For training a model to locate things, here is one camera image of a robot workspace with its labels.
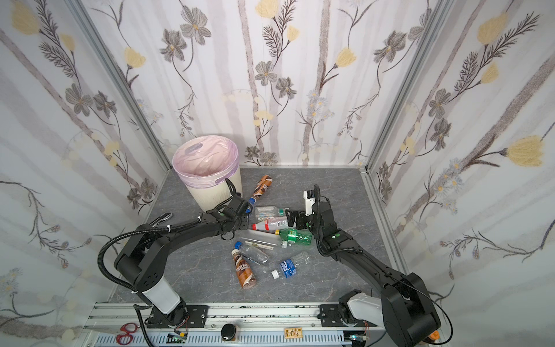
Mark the pink bin liner bag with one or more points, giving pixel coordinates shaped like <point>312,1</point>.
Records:
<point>205,162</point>

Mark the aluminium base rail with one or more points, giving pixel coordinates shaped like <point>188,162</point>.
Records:
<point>263,324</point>

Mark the clear bottle green cap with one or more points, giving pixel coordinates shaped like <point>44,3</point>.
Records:
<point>264,212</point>

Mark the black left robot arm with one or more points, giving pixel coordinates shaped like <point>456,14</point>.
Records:
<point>137,260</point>

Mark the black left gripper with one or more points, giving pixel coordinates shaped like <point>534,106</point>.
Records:
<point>238,208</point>

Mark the small pepsi bottle blue cap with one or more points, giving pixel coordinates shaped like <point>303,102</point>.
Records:
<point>250,207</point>

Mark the clear square bottle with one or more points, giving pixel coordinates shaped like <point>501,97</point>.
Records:
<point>260,239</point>

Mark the black round knob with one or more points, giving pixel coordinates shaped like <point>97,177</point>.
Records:
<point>229,332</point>

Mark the brown coffee bottle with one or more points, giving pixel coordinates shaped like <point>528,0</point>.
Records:
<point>244,272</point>
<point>262,187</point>

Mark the clear bottle blue label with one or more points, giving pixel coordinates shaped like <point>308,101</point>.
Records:
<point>291,266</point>

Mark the cream plastic waste bin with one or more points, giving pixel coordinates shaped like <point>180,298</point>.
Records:
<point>209,198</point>

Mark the brown coffee bottle near bin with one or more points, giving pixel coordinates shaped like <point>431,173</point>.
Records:
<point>262,187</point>

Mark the brown coffee bottle front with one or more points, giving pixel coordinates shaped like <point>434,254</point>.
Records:
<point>244,272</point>

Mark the red scissors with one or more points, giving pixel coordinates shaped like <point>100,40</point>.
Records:
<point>126,335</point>

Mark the green plastic bottle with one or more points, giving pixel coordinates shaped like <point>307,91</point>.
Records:
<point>294,236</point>

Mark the clear bottle blue cap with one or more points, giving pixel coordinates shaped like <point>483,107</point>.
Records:
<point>252,253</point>

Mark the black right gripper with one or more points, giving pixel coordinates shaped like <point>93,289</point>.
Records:
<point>306,218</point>

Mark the clear bottle red cap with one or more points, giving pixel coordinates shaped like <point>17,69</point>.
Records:
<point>271,224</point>

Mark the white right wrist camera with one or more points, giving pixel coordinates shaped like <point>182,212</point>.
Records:
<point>309,198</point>

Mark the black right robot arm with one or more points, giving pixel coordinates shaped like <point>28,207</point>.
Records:
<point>403,308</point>

